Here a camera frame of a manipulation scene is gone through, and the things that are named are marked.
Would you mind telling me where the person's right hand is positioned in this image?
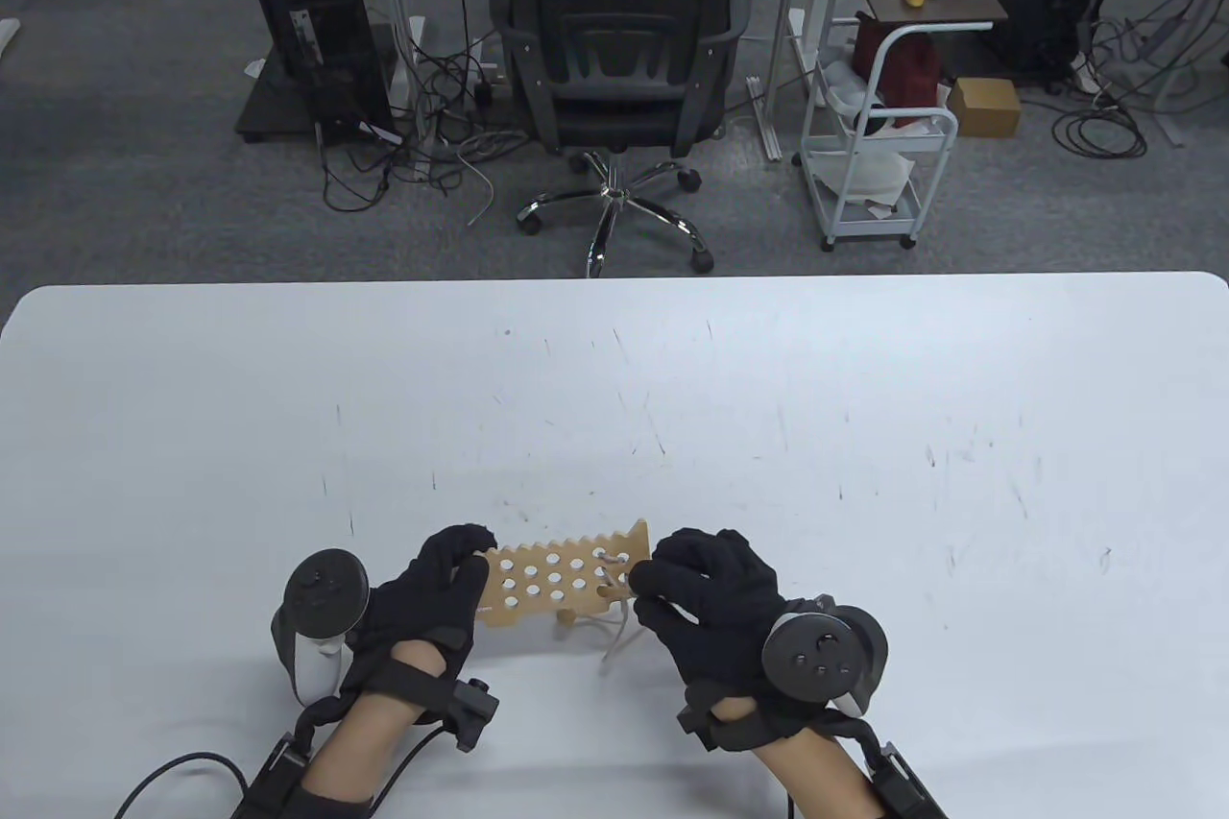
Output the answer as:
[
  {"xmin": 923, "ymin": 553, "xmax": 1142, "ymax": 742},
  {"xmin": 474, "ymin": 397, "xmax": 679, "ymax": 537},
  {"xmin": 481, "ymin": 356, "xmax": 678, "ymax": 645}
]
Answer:
[{"xmin": 629, "ymin": 528, "xmax": 889, "ymax": 753}]

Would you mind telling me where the person's left hand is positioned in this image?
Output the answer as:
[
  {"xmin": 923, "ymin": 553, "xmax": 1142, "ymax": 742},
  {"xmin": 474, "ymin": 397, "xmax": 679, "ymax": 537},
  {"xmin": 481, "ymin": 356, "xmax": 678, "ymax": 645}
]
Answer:
[{"xmin": 341, "ymin": 524, "xmax": 498, "ymax": 714}]

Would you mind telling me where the wooden crocodile lacing toy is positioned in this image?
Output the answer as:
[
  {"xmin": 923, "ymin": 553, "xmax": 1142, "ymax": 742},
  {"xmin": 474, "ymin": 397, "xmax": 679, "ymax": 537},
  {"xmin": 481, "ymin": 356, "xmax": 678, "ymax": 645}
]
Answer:
[{"xmin": 475, "ymin": 518, "xmax": 652, "ymax": 630}]

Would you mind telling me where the beige lacing rope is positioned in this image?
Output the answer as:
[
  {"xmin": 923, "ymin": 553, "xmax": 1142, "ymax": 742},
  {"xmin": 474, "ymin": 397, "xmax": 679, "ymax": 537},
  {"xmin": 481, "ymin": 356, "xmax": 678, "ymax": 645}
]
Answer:
[{"xmin": 597, "ymin": 555, "xmax": 642, "ymax": 666}]

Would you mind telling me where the person's right forearm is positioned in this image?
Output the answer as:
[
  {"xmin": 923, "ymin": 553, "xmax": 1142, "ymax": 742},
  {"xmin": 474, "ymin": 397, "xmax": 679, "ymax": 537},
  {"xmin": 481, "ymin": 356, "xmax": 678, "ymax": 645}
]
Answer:
[{"xmin": 754, "ymin": 723, "xmax": 884, "ymax": 819}]

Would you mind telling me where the person's left forearm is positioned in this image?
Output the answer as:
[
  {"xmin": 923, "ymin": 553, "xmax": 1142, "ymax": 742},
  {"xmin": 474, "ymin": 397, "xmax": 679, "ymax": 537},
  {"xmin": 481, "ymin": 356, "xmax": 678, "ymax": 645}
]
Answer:
[{"xmin": 302, "ymin": 641, "xmax": 447, "ymax": 819}]

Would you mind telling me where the black and white tracking controller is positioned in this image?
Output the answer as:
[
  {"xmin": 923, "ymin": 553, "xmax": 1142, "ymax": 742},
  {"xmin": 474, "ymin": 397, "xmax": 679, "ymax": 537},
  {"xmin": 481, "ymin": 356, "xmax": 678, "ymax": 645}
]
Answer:
[
  {"xmin": 274, "ymin": 548, "xmax": 371, "ymax": 707},
  {"xmin": 761, "ymin": 603, "xmax": 889, "ymax": 716}
]

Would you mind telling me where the white rolling cart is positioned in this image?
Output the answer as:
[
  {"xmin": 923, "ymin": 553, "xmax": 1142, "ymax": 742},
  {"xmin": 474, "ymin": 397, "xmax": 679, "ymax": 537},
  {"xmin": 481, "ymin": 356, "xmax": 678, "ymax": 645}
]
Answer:
[{"xmin": 795, "ymin": 8, "xmax": 959, "ymax": 253}]

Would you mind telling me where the white crumpled paper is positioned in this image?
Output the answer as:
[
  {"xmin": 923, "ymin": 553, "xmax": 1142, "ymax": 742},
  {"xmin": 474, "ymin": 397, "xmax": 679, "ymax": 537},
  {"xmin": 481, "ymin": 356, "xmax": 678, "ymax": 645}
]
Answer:
[{"xmin": 811, "ymin": 149, "xmax": 913, "ymax": 205}]

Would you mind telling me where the black mesh office chair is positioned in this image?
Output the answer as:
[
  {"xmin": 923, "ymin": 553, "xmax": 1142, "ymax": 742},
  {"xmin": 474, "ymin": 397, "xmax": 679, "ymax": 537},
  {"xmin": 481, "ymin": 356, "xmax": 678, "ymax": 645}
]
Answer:
[{"xmin": 488, "ymin": 0, "xmax": 753, "ymax": 277}]

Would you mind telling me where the brown cardboard box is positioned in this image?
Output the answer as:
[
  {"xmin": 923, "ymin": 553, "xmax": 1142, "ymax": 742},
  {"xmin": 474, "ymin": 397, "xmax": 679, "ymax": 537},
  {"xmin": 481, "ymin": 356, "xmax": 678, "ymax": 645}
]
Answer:
[{"xmin": 949, "ymin": 78, "xmax": 1022, "ymax": 136}]

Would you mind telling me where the dark red bag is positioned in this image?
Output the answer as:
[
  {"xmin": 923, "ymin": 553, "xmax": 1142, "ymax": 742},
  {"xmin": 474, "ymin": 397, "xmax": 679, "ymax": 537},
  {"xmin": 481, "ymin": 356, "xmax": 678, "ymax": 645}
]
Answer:
[{"xmin": 853, "ymin": 12, "xmax": 944, "ymax": 127}]

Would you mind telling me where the black computer tower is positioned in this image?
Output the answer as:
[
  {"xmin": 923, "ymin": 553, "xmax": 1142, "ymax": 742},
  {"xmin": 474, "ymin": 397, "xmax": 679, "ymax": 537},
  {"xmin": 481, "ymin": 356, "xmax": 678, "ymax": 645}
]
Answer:
[{"xmin": 257, "ymin": 0, "xmax": 402, "ymax": 150}]

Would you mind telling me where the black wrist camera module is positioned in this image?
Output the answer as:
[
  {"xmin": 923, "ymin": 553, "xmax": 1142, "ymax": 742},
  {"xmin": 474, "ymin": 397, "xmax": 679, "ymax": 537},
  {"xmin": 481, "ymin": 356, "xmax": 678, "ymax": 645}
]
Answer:
[
  {"xmin": 446, "ymin": 680, "xmax": 502, "ymax": 753},
  {"xmin": 677, "ymin": 699, "xmax": 723, "ymax": 745}
]

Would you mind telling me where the black glove cable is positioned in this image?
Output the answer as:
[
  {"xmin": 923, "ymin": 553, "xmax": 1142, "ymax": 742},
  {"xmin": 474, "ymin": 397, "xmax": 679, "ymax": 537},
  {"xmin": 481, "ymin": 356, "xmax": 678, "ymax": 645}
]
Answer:
[{"xmin": 296, "ymin": 699, "xmax": 349, "ymax": 745}]

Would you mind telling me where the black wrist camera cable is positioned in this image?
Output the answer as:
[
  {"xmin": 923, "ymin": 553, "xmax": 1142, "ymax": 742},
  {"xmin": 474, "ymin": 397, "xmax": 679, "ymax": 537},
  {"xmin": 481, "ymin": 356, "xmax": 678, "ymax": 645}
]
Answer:
[{"xmin": 370, "ymin": 728, "xmax": 447, "ymax": 810}]

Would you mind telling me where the black forearm strapped pack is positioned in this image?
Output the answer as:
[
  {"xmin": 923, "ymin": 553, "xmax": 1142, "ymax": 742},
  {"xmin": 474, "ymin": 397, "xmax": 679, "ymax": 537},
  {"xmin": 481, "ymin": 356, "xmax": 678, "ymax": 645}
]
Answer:
[
  {"xmin": 235, "ymin": 733, "xmax": 313, "ymax": 819},
  {"xmin": 864, "ymin": 742, "xmax": 952, "ymax": 819}
]

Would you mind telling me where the black looped pack cable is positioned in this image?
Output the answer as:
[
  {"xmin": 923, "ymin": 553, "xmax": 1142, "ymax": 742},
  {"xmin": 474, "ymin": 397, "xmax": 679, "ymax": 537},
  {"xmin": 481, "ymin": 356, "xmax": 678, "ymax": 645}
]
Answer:
[{"xmin": 115, "ymin": 752, "xmax": 249, "ymax": 819}]

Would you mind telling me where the white floor cable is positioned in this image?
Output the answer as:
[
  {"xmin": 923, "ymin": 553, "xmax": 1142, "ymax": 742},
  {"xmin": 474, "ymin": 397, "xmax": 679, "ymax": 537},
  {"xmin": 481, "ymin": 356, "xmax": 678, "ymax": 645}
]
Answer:
[{"xmin": 456, "ymin": 137, "xmax": 495, "ymax": 227}]

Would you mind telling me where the tangle of black cables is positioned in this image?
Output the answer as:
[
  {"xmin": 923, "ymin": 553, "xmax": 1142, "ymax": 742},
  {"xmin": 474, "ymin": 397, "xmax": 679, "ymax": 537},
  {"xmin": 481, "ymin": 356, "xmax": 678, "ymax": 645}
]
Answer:
[{"xmin": 322, "ymin": 12, "xmax": 539, "ymax": 215}]

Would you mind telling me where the coiled black floor cable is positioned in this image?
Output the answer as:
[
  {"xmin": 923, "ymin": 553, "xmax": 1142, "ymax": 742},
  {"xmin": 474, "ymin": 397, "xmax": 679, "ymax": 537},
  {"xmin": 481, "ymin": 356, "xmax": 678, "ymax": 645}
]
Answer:
[{"xmin": 1051, "ymin": 104, "xmax": 1148, "ymax": 159}]

